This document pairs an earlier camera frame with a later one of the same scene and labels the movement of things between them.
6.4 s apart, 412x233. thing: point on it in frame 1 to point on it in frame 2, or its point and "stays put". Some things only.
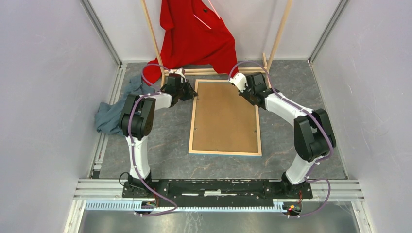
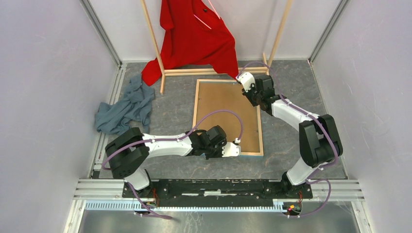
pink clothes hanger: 214,11 stays put
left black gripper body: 182,95 to 214,151
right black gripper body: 248,94 stays put
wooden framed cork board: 223,122 stays put
